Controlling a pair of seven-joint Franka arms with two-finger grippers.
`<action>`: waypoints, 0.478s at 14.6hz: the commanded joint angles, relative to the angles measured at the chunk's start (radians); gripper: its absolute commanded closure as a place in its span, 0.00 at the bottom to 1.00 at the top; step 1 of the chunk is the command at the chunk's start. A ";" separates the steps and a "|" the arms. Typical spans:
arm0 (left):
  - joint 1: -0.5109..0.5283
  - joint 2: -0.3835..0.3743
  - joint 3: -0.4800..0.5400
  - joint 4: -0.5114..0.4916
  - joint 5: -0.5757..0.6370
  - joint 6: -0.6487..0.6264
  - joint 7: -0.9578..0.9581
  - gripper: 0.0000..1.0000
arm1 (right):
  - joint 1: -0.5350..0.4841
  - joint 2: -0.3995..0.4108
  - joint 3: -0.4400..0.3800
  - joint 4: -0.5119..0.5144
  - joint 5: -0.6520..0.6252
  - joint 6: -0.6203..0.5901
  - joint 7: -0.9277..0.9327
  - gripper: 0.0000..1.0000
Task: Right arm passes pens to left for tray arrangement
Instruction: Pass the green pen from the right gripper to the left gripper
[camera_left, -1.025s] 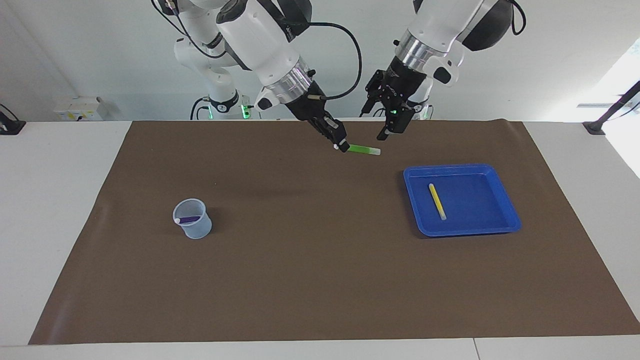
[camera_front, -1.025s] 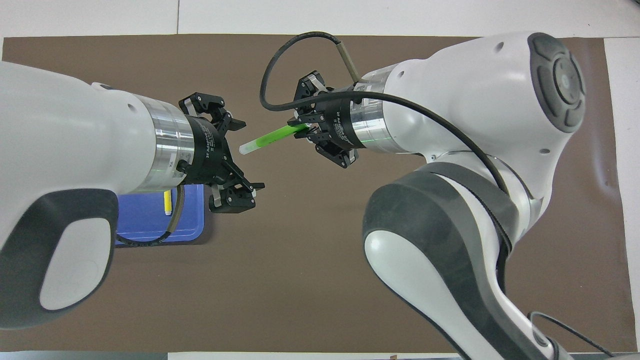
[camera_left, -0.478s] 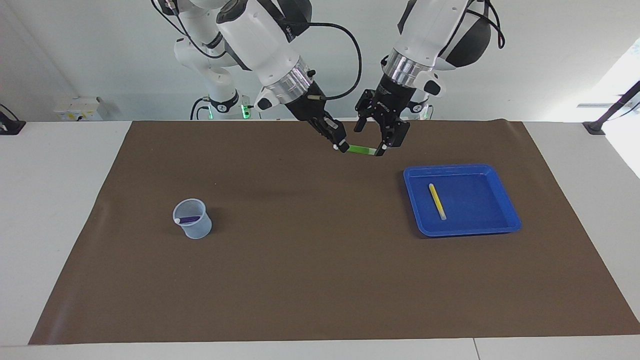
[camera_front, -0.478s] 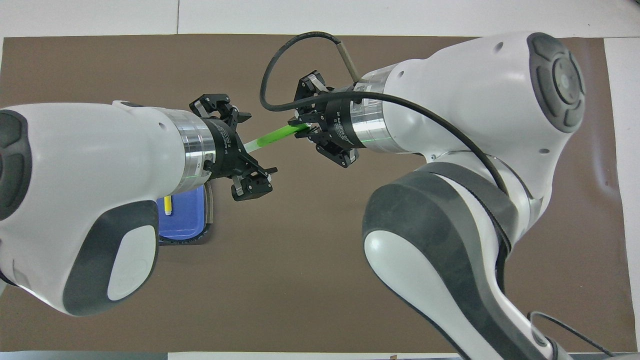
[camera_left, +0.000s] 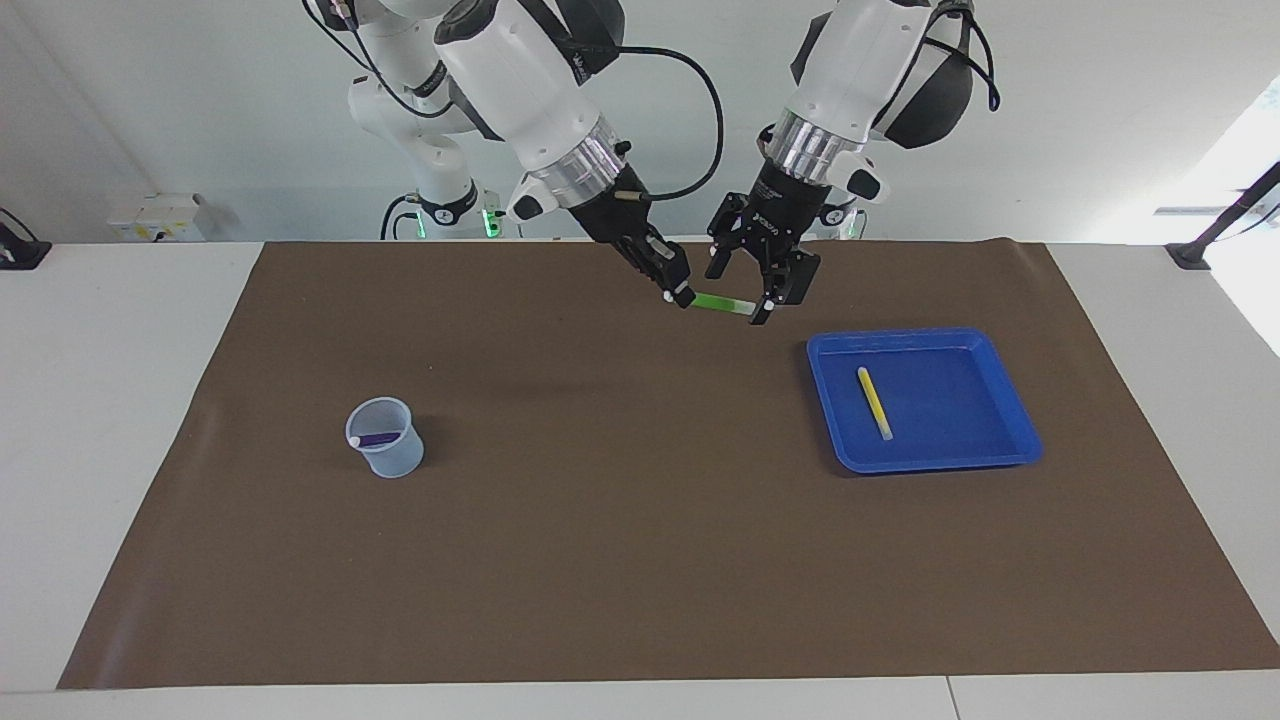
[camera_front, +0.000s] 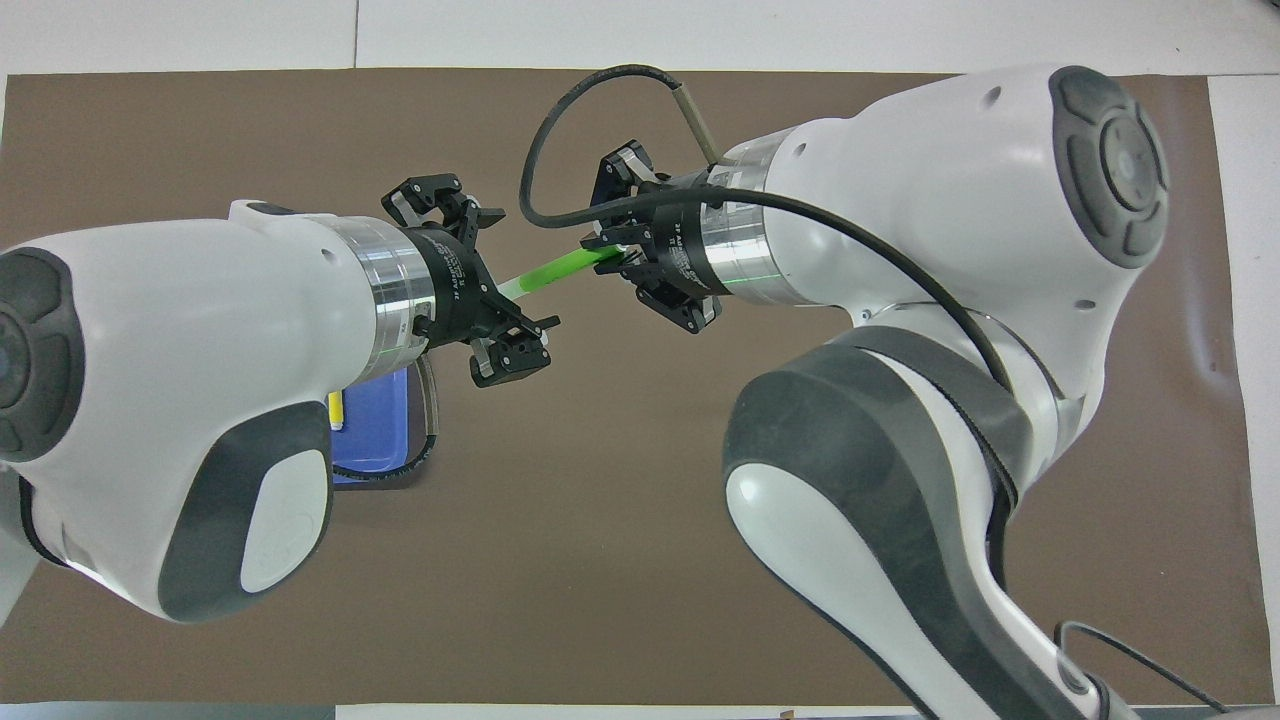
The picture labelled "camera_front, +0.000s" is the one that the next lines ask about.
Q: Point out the yellow pen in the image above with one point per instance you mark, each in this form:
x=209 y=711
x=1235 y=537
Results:
x=336 y=412

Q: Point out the brown table mat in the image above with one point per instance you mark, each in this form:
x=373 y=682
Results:
x=620 y=520

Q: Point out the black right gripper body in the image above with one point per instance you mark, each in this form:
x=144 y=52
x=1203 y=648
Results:
x=675 y=245

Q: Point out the green pen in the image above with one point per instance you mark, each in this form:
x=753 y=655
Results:
x=560 y=267

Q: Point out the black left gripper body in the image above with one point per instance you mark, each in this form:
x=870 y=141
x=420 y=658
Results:
x=460 y=290

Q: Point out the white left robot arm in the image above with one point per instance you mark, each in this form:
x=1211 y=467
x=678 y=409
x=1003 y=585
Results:
x=200 y=350

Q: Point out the blue plastic tray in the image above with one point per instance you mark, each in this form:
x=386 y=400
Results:
x=375 y=430

